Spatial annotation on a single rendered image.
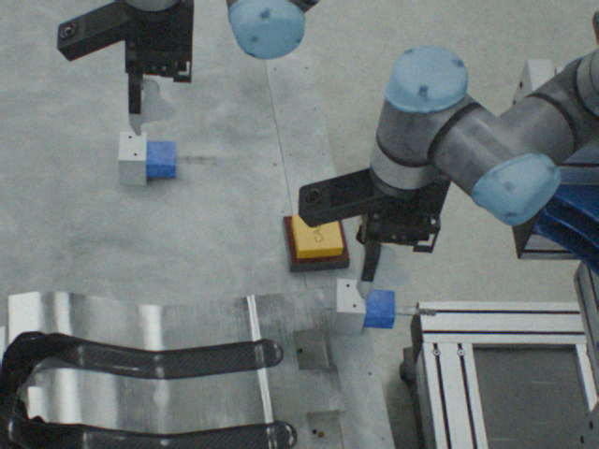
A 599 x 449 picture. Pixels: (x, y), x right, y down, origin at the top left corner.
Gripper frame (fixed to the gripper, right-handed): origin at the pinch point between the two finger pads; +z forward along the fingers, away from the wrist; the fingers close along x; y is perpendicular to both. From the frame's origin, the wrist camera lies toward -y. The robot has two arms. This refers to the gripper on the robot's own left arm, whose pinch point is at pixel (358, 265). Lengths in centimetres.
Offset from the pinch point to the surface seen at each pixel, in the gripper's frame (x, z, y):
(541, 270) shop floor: 64, 93, 53
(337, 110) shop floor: 105, 94, 9
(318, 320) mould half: -5.9, 3.8, -4.5
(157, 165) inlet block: 20.2, 9.3, -26.0
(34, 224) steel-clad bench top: 11.8, 13.3, -41.5
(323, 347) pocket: -8.1, 6.4, -3.6
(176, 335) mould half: -8.8, 4.6, -21.4
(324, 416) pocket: -18.0, 5.2, -3.6
